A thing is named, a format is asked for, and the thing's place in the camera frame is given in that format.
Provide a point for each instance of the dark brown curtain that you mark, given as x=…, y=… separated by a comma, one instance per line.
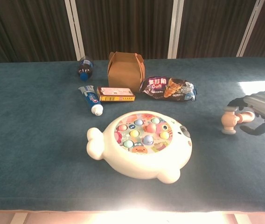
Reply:
x=123, y=23

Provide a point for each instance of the blue white toothpaste tube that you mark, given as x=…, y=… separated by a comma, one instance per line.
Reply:
x=91, y=98

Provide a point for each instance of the white seal whack-a-mole toy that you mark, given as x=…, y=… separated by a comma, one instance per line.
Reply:
x=146, y=163

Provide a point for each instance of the white frame post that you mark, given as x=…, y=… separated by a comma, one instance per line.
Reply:
x=75, y=28
x=251, y=23
x=175, y=28

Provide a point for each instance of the dark brown snack bag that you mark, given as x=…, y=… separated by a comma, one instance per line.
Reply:
x=160, y=88

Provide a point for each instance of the yellow red flat box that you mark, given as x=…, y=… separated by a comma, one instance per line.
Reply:
x=115, y=94

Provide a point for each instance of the teal tablecloth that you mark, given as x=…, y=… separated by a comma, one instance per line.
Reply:
x=41, y=151

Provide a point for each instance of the peach grey toy hammer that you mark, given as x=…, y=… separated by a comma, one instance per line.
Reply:
x=229, y=120

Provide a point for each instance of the cola bottle blue cap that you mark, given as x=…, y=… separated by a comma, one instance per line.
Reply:
x=85, y=68

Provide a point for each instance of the brown kraft paper box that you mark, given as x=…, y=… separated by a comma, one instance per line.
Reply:
x=123, y=74

